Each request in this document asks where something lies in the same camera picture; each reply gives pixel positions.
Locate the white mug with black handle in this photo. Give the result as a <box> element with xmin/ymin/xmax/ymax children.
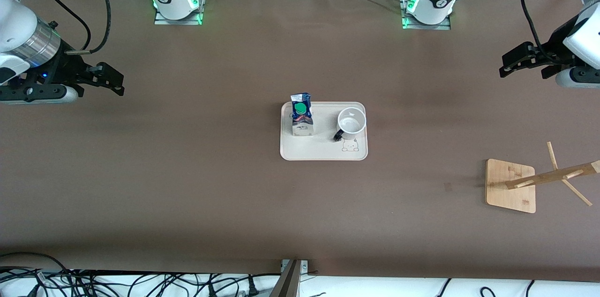
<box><xmin>333</xmin><ymin>108</ymin><xmax>367</xmax><ymax>142</ymax></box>

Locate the blue white milk carton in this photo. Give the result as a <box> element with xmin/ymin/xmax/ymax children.
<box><xmin>290</xmin><ymin>93</ymin><xmax>315</xmax><ymax>137</ymax></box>

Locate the wooden mug rack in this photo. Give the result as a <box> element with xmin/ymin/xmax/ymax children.
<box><xmin>485</xmin><ymin>141</ymin><xmax>600</xmax><ymax>214</ymax></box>

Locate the cream rabbit print tray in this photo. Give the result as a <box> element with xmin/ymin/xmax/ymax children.
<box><xmin>280</xmin><ymin>102</ymin><xmax>368</xmax><ymax>161</ymax></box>

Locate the aluminium profile bar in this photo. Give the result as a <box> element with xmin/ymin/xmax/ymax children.
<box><xmin>270</xmin><ymin>259</ymin><xmax>308</xmax><ymax>297</ymax></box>

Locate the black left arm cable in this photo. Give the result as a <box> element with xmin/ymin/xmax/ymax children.
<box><xmin>520</xmin><ymin>0</ymin><xmax>570</xmax><ymax>64</ymax></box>

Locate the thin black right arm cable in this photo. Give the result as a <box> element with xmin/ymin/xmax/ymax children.
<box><xmin>47</xmin><ymin>0</ymin><xmax>91</xmax><ymax>50</ymax></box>

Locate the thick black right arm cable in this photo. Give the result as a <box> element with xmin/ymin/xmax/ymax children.
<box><xmin>66</xmin><ymin>0</ymin><xmax>112</xmax><ymax>55</ymax></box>

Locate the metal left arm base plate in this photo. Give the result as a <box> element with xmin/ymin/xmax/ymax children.
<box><xmin>399</xmin><ymin>0</ymin><xmax>451</xmax><ymax>30</ymax></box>

